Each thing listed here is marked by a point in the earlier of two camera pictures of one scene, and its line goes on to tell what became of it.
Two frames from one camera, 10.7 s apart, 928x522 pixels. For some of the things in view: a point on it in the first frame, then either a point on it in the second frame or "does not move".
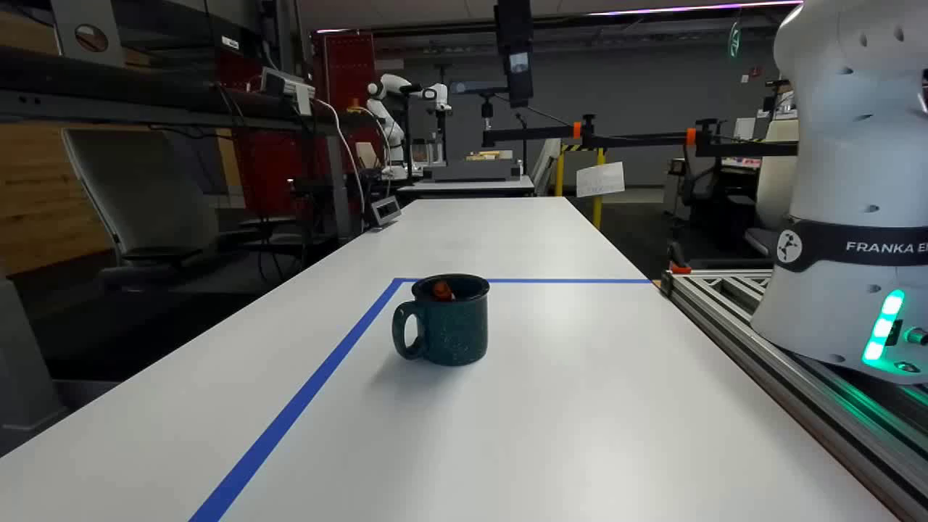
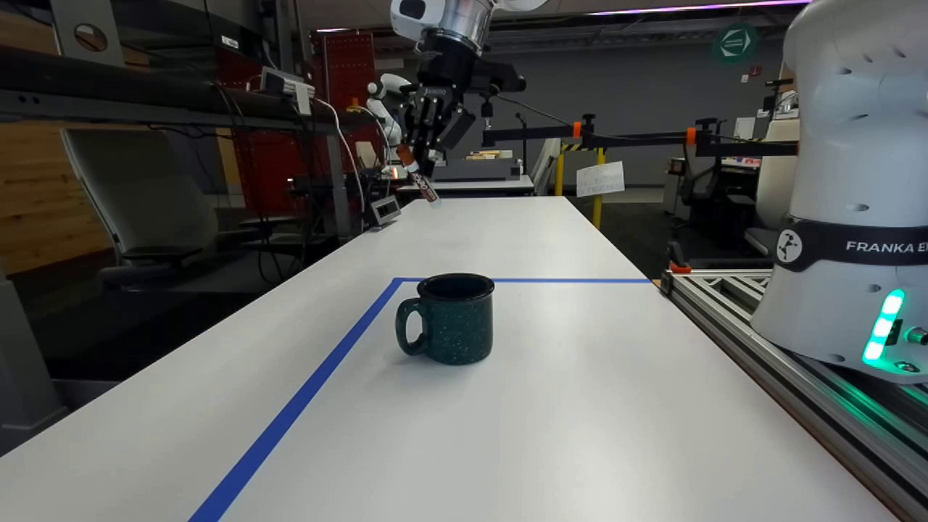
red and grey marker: x=443 y=292 -> x=430 y=193
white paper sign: x=604 y=179 does not move
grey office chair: x=154 y=196 does not move
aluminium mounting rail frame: x=873 y=431 does not move
